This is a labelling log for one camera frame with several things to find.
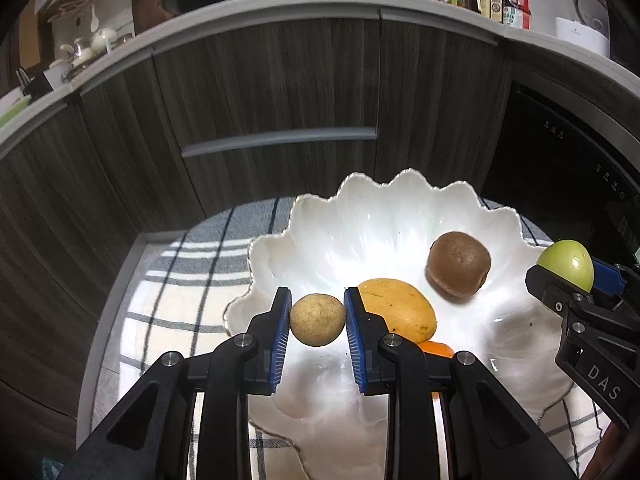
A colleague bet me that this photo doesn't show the orange tangerine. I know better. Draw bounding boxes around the orange tangerine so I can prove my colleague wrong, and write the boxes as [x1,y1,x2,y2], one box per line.
[417,341,456,360]

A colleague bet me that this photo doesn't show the white scalloped bowl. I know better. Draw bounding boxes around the white scalloped bowl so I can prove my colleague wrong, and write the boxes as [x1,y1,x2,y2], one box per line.
[222,169,576,480]

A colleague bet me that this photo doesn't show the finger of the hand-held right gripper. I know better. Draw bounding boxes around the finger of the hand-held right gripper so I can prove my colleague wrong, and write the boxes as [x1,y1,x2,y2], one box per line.
[525,264,602,322]
[591,255,640,312]

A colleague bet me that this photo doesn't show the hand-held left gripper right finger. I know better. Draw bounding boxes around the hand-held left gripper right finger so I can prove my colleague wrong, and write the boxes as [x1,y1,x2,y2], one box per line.
[343,286,581,480]

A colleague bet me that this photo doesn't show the black knife block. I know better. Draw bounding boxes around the black knife block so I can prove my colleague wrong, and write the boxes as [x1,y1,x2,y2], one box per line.
[15,67,55,96]

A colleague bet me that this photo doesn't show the black white checkered cloth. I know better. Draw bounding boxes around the black white checkered cloth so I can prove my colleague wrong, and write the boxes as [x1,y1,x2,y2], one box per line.
[95,195,614,480]

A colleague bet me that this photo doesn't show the dark wood base cabinets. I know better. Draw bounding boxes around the dark wood base cabinets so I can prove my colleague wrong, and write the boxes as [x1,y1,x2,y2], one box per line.
[0,10,511,411]

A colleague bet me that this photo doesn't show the red label bottle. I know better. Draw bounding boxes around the red label bottle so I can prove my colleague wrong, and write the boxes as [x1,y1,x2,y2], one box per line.
[504,0,532,30]

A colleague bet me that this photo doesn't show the dark wooden cutting board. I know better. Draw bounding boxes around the dark wooden cutting board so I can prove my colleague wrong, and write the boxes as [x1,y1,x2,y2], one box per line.
[131,0,182,37]

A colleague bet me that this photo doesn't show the yellow mango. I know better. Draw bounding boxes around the yellow mango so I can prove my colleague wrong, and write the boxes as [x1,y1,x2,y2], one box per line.
[359,278,438,345]

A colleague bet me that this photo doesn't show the white box appliance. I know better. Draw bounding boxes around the white box appliance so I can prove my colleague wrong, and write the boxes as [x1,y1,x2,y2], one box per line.
[555,16,611,59]

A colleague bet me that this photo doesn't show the green apple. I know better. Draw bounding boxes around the green apple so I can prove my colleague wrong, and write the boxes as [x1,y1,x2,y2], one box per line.
[536,240,596,294]

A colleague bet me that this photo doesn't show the small brown longan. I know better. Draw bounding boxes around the small brown longan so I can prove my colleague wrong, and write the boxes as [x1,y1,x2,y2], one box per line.
[290,294,347,347]

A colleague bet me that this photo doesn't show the white rice cooker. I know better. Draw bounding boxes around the white rice cooker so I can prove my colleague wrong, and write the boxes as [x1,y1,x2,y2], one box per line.
[569,0,612,36]

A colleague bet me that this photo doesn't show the grey drawer handle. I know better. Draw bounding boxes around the grey drawer handle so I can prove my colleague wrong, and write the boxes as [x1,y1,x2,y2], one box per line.
[181,127,378,157]

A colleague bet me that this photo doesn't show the green basin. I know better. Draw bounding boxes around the green basin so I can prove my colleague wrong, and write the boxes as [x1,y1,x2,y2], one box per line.
[0,95,31,131]

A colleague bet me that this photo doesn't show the brown kiwi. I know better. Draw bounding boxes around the brown kiwi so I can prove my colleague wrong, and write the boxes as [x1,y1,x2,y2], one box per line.
[426,231,492,299]

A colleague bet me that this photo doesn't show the black built-in dishwasher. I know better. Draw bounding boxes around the black built-in dishwasher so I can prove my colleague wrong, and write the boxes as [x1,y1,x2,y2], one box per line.
[482,80,640,272]

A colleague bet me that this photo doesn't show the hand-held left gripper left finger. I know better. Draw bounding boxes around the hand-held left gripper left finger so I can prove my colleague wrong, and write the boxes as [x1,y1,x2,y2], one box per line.
[60,286,293,480]

